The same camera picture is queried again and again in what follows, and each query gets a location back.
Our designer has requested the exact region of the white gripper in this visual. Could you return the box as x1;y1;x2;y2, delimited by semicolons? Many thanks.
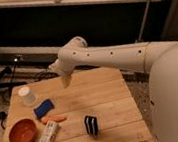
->
48;59;75;88

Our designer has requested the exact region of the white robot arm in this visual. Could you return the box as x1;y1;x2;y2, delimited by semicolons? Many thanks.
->
49;37;178;142

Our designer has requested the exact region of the blue sponge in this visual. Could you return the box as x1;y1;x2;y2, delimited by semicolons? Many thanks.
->
33;99;55;119

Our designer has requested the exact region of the orange carrot toy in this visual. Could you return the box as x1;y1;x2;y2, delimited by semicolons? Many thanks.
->
40;115;67;124

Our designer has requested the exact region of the white tube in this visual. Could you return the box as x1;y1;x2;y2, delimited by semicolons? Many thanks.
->
38;120;59;142

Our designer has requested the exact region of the black tripod stand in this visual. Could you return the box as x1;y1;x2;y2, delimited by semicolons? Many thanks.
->
0;56;26;129

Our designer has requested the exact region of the orange bowl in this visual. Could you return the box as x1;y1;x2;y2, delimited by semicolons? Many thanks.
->
9;119;38;142

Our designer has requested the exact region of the metal pole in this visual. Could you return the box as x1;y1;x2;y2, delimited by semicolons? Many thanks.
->
137;0;151;42

